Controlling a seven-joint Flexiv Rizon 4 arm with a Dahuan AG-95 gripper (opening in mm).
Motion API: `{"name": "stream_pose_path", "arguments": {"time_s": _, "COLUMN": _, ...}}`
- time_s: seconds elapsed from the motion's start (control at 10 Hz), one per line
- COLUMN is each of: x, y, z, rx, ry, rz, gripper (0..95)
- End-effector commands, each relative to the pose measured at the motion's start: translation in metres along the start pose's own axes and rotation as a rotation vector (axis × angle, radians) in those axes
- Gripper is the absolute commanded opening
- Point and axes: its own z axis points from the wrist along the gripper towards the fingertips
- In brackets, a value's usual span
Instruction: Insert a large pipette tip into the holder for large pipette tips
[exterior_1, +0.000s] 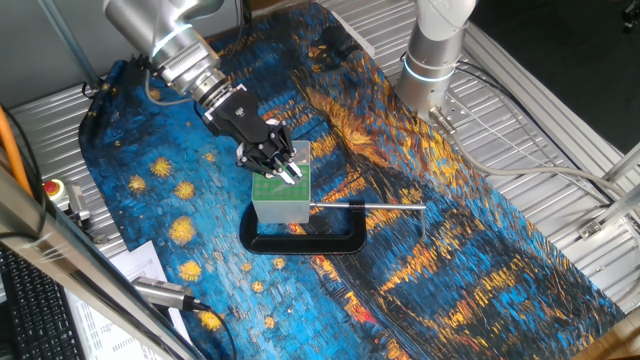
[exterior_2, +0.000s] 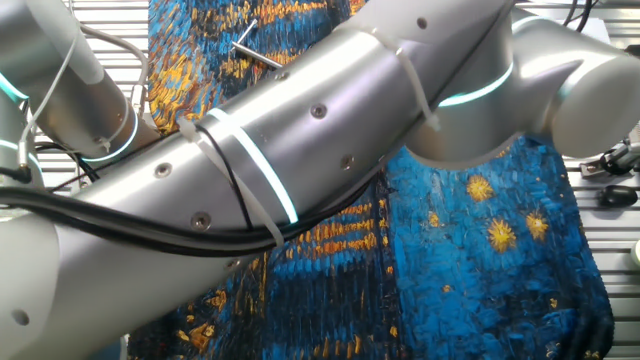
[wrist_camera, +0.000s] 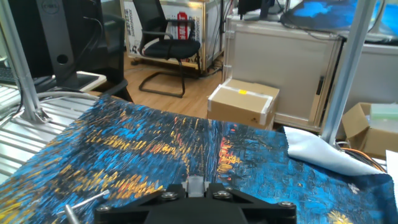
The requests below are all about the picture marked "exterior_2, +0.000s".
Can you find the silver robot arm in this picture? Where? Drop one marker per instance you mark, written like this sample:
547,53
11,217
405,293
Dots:
320,115

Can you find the black C-clamp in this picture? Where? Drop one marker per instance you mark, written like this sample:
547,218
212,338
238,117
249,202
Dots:
255,55

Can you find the starry night painting cloth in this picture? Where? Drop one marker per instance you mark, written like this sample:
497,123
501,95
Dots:
450,260

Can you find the black computer mouse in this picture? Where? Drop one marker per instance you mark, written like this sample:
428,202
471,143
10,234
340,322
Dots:
617,196

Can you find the white green round object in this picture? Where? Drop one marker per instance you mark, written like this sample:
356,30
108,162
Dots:
637,252

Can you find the grey metal bracket clamp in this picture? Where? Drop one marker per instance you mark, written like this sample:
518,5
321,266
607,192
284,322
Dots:
612,162

